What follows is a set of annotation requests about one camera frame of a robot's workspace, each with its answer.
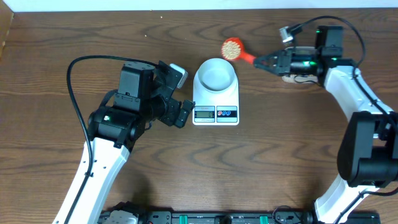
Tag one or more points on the white digital kitchen scale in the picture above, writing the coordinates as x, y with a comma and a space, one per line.
215, 108

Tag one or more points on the grey bowl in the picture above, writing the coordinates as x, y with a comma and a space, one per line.
216, 74

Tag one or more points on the red measuring scoop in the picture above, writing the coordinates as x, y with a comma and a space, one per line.
233, 49

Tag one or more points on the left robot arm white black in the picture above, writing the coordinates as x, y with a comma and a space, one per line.
144, 95

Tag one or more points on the clear plastic container of beans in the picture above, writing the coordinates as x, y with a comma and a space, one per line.
298, 77

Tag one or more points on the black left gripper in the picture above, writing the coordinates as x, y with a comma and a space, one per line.
171, 105

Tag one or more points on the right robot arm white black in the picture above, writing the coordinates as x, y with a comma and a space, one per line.
367, 158

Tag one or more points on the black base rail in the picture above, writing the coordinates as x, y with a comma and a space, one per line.
124, 213

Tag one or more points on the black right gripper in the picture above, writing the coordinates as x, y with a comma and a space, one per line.
283, 63

